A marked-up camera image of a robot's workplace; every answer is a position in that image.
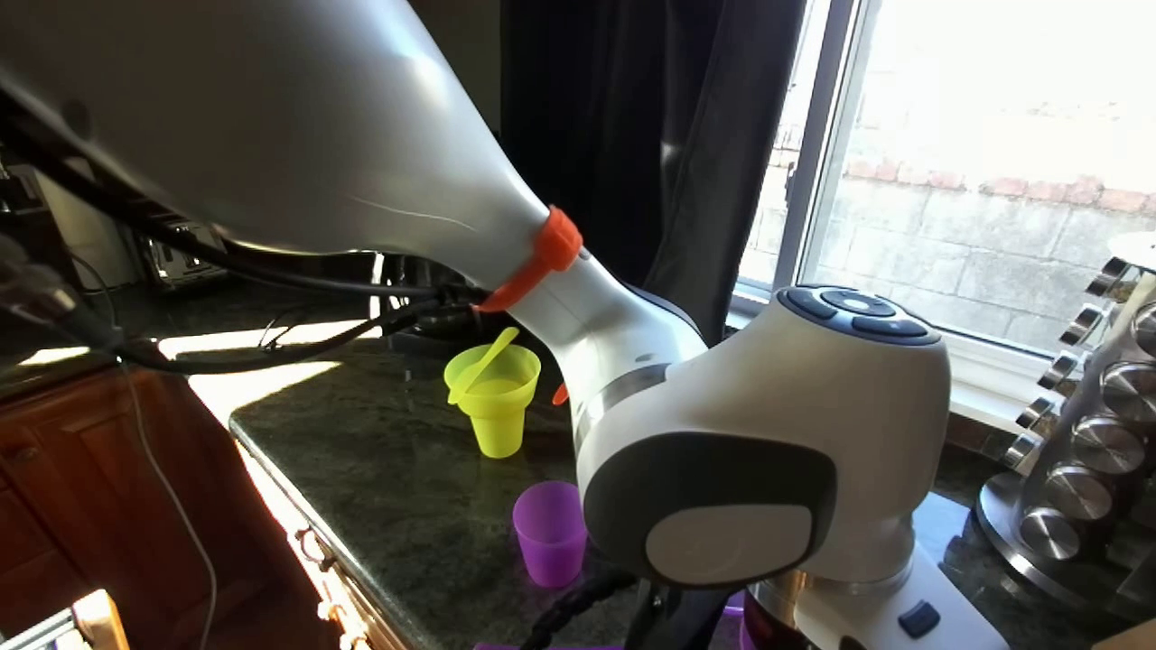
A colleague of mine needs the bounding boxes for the yellow-green plastic utensil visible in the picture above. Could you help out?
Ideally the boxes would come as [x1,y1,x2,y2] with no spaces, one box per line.
[449,326,524,409]

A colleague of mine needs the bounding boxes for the yellow-green plastic cup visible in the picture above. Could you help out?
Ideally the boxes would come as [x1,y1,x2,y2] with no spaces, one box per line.
[440,339,545,463]

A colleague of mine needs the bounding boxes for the purple plastic cup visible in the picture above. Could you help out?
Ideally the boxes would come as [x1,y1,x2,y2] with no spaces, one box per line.
[510,476,591,591]

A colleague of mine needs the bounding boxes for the thin white cable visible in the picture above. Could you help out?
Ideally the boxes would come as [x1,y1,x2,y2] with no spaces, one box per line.
[113,356,225,650]

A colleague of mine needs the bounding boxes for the silver toaster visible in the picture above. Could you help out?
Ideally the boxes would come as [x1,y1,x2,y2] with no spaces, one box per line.
[137,230,238,291]

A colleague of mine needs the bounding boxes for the black braided cable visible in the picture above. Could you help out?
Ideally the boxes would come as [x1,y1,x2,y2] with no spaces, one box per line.
[515,564,750,650]

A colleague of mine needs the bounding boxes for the wooden chair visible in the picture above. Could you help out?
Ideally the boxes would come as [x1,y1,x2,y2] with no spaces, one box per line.
[0,586,132,650]

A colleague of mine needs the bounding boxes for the wooden kitchen cabinet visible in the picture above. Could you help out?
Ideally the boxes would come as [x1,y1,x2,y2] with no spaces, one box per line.
[0,356,410,650]

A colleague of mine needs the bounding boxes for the orange cable clip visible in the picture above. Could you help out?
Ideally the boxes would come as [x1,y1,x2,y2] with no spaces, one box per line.
[474,203,589,316]

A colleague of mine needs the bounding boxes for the white framed window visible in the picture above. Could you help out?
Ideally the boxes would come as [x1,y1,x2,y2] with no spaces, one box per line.
[726,0,1156,438]

